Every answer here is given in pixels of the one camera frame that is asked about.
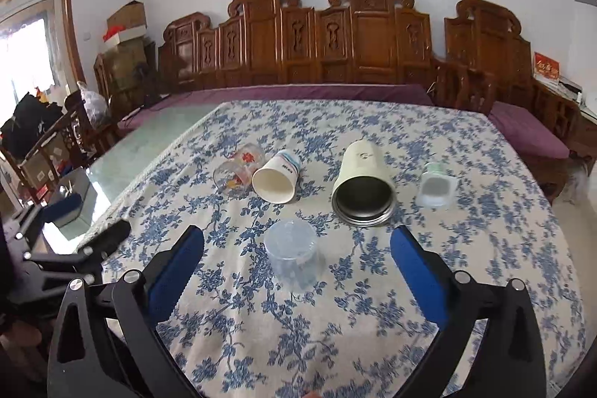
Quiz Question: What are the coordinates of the black bag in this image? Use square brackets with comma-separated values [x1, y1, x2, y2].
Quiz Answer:
[0, 93, 65, 149]

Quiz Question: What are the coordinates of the large dark cardboard box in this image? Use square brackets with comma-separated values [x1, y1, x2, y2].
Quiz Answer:
[105, 40, 157, 103]

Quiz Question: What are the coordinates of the square purple seat cushion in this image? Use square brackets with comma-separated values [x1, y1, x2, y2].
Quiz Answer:
[487, 101, 571, 160]

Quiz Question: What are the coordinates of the carved wooden armchair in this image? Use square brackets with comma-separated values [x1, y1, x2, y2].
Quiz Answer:
[443, 0, 584, 204]

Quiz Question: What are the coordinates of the wooden chair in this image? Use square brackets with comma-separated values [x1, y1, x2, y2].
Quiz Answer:
[0, 100, 118, 205]

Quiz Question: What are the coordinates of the small translucent cup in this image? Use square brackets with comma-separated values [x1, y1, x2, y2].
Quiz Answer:
[415, 162, 456, 209]

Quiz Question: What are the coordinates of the clear plastic cup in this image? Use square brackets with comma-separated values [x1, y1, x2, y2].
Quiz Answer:
[264, 220, 319, 292]

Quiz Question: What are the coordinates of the white box with red contents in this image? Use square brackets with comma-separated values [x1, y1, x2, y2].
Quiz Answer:
[103, 26, 148, 50]

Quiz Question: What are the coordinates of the blue floral tablecloth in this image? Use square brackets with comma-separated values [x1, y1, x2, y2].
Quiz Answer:
[77, 100, 587, 398]

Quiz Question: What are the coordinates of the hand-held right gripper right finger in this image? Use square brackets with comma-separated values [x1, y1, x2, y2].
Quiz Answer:
[389, 225, 547, 398]

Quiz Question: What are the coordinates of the brown cardboard box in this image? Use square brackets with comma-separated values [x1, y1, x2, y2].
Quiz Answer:
[106, 0, 147, 31]

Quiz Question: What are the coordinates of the wooden side table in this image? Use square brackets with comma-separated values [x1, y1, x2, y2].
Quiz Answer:
[532, 74, 597, 159]

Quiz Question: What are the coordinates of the long purple seat cushion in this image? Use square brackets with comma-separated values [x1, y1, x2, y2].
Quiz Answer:
[116, 83, 435, 134]

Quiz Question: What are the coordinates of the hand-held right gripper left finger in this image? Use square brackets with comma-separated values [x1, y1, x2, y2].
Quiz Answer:
[47, 225, 206, 398]

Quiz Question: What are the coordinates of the cream steel tumbler cup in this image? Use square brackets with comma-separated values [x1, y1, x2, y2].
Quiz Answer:
[331, 140, 395, 227]

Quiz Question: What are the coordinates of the clear plastic bag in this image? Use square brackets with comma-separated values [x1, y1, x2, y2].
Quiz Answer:
[76, 81, 111, 125]

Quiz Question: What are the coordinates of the glass cup with red print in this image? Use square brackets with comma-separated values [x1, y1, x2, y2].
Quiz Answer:
[213, 144, 265, 197]

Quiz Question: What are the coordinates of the grey metal box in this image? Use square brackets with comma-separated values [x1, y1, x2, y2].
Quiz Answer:
[47, 167, 92, 204]

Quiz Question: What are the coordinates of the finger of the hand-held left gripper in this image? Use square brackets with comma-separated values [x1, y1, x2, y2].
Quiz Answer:
[23, 219, 132, 274]
[16, 193, 90, 242]

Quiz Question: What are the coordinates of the red card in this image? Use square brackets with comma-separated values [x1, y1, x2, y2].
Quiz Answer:
[533, 52, 561, 82]

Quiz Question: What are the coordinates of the white paper cup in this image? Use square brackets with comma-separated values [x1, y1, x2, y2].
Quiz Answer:
[252, 149, 300, 204]

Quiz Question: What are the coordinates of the carved wooden sofa bench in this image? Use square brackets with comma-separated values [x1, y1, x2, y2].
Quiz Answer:
[156, 0, 496, 110]

